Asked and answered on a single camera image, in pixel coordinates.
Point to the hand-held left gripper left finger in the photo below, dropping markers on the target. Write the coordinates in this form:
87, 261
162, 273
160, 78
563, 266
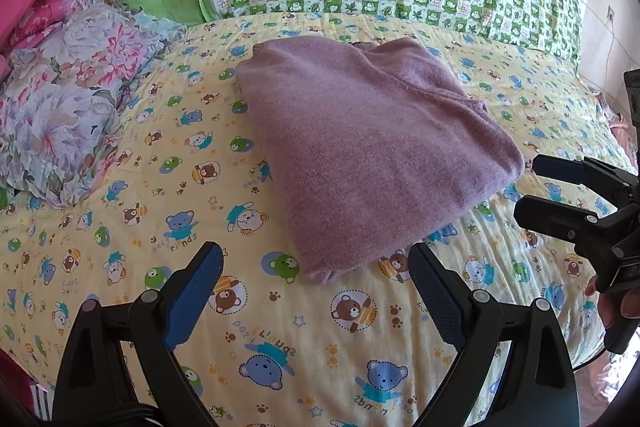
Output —
192, 297

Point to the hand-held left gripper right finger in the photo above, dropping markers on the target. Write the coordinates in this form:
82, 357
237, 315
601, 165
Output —
442, 302

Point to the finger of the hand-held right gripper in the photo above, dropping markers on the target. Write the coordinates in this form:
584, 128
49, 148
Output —
555, 219
575, 172

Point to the pink knitted sweater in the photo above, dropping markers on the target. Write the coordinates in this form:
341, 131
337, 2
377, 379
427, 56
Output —
370, 147

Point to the person's right hand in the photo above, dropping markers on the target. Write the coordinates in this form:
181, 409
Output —
607, 307

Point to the yellow bear print bedsheet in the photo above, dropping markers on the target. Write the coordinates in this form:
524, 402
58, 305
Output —
150, 187

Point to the striped cloth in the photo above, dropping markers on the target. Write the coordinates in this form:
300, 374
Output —
44, 402

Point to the pale floral quilt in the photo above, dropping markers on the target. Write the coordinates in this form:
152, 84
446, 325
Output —
65, 107

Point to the wall outlet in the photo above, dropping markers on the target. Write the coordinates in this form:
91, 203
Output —
610, 13

